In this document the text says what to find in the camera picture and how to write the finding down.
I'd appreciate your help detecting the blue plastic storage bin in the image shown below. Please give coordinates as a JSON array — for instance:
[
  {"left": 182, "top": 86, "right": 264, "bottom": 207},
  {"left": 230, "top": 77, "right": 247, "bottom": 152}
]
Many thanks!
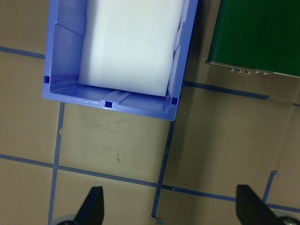
[{"left": 41, "top": 0, "right": 199, "bottom": 121}]

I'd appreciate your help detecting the white foam pad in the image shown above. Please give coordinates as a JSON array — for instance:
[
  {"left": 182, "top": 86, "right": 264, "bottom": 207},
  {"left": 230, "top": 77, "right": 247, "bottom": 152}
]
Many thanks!
[{"left": 77, "top": 0, "right": 186, "bottom": 97}]

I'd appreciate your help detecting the green conveyor belt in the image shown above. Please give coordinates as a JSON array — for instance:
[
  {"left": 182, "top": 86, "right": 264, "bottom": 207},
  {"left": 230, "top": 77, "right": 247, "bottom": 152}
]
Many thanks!
[{"left": 205, "top": 0, "right": 300, "bottom": 78}]

